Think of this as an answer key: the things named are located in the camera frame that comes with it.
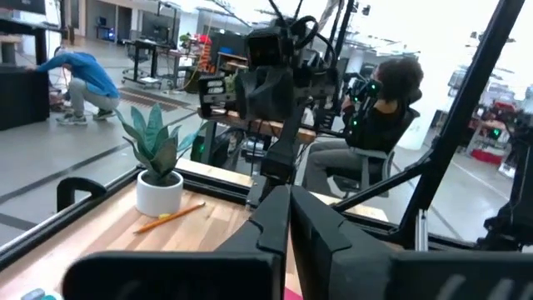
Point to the thick black rig frame post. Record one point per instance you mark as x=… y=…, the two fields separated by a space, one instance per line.
x=470 y=104

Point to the thin black rig frame post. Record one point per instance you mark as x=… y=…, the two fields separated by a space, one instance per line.
x=341 y=33

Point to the black computer monitor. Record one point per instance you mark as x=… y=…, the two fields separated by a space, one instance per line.
x=21 y=5

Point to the small blue grey object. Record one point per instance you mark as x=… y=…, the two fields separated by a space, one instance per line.
x=35 y=295

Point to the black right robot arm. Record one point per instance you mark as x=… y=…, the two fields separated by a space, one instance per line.
x=320 y=79

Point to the snake plant in white pot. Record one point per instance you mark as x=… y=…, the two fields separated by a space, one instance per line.
x=158 y=196

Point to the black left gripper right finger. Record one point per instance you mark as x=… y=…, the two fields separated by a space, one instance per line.
x=375 y=275

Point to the black cabinet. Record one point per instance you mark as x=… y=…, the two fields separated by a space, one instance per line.
x=23 y=98

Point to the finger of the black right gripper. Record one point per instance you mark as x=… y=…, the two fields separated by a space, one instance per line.
x=277 y=166

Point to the black box white labels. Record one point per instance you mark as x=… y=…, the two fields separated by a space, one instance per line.
x=212 y=102

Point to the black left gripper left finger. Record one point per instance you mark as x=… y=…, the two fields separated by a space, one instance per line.
x=175 y=275

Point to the pink translucent pencil case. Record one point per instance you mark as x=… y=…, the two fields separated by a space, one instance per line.
x=291 y=296

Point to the person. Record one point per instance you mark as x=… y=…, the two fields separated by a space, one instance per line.
x=89 y=75
x=375 y=125

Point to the black background robot station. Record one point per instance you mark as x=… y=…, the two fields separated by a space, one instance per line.
x=516 y=200

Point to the grey office chair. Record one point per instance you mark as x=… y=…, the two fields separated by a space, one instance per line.
x=377 y=155

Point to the yellow pencil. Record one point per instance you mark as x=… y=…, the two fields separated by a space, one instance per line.
x=170 y=217

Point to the wooden desk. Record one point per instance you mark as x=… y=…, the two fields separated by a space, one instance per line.
x=266 y=127

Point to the black rolling cart desk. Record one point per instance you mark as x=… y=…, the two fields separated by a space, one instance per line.
x=150 y=58

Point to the black rig frame brace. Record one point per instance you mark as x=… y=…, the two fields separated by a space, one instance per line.
x=383 y=185

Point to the black standing desk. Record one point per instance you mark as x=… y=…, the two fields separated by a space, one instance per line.
x=41 y=46

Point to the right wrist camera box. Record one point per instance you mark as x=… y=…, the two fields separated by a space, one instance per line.
x=266 y=46

